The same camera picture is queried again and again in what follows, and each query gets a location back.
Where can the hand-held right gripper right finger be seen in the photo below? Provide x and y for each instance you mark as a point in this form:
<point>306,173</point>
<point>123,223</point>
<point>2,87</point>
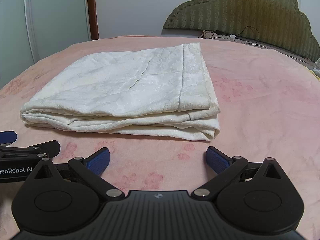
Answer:
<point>218,160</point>

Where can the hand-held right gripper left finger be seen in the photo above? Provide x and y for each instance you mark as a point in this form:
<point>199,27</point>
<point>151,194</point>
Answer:
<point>100,159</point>

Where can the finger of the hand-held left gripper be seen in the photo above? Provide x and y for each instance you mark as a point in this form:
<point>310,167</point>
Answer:
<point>7,136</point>
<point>48,148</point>

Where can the white pants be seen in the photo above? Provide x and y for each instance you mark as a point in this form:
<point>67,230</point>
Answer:
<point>120,87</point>

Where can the pink floral blanket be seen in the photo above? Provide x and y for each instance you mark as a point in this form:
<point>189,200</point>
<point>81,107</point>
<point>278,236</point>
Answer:
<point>250,105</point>

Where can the white charger plug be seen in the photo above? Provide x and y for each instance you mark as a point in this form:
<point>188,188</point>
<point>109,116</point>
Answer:
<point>232,36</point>

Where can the white wardrobe with flower decals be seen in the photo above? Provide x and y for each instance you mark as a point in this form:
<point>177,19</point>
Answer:
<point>57,17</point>

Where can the pale crumpled cloth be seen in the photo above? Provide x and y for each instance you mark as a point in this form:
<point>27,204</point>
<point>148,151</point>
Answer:
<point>317,66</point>

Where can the olive padded headboard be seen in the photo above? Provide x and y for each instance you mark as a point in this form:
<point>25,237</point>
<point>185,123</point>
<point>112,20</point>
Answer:
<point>237,10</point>

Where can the brown wooden door frame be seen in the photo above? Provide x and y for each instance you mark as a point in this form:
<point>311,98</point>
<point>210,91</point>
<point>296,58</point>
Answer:
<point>92,10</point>

